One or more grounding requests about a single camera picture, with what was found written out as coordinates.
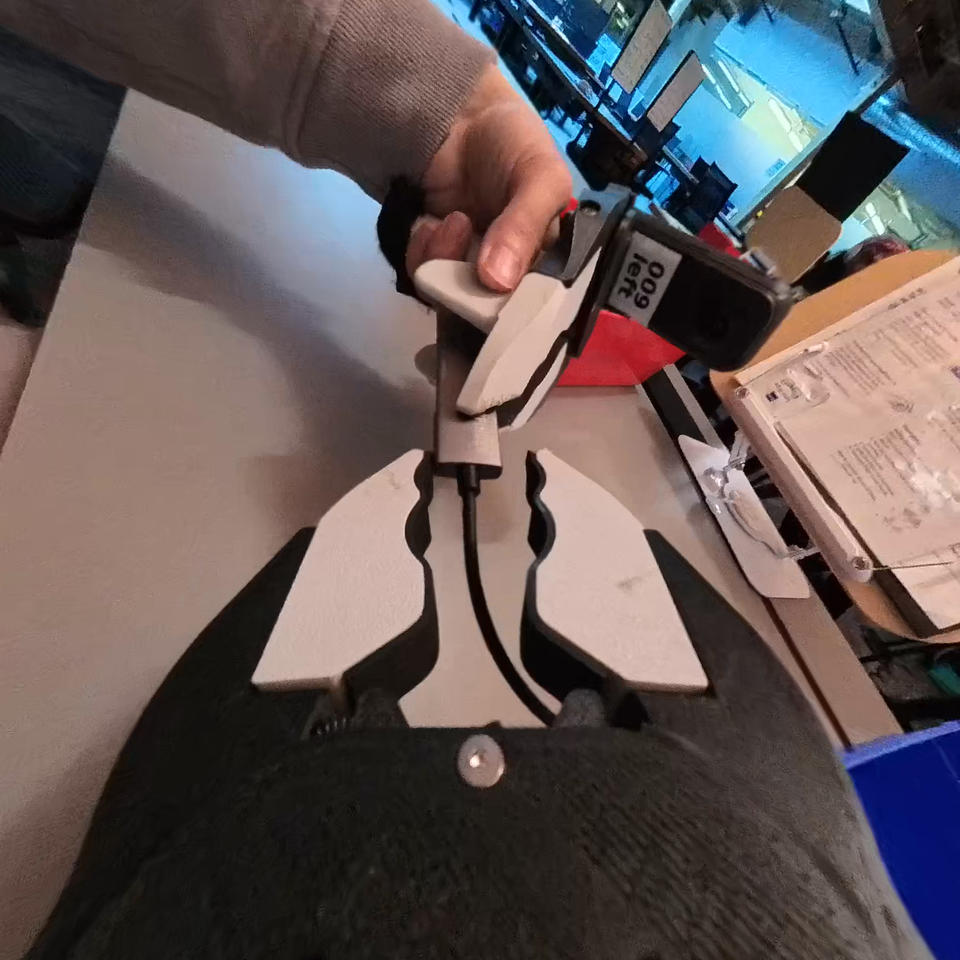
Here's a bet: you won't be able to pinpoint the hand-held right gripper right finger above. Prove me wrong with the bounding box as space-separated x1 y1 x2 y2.
525 448 710 694

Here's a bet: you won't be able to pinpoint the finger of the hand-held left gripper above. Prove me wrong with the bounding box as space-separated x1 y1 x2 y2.
454 279 573 415
501 251 603 430

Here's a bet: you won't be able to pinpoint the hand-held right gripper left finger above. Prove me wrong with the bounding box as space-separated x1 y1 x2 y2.
251 448 440 693

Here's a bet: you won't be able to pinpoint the thick black hub cable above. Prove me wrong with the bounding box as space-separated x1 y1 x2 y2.
456 463 560 727

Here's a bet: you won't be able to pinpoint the person's left forearm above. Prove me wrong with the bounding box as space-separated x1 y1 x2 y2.
0 0 500 204

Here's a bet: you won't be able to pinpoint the grey desk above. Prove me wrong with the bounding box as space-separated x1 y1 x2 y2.
0 90 905 960

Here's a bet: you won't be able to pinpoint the person's left hand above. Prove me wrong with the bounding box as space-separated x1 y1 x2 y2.
405 66 577 294

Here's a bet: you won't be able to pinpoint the red plastic bin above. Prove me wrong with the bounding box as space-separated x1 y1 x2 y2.
555 311 687 387

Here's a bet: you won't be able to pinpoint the instruction sheets on wooden stand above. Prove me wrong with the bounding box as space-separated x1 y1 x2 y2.
708 251 960 646

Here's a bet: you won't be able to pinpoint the printed instruction sheet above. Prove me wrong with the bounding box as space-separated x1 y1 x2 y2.
738 258 960 631

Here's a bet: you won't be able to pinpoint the black monitor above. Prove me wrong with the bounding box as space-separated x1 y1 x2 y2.
795 112 910 223

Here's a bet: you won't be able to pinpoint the printed exercise sheet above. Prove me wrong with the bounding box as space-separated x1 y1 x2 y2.
776 352 960 567

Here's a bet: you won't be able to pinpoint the blue plastic bin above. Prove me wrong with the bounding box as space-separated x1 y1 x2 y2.
843 720 960 960

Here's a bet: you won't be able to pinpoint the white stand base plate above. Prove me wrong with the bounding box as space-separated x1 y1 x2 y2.
678 435 811 601

